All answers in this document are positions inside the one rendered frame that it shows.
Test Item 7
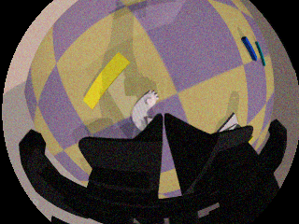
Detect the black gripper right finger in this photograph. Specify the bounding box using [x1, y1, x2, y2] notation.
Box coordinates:
[164, 113, 253, 195]

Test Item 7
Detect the blue rectangular block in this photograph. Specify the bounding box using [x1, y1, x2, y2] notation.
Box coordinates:
[242, 36, 258, 61]

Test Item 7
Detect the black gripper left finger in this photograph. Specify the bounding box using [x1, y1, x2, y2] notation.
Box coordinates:
[78, 113, 164, 190]

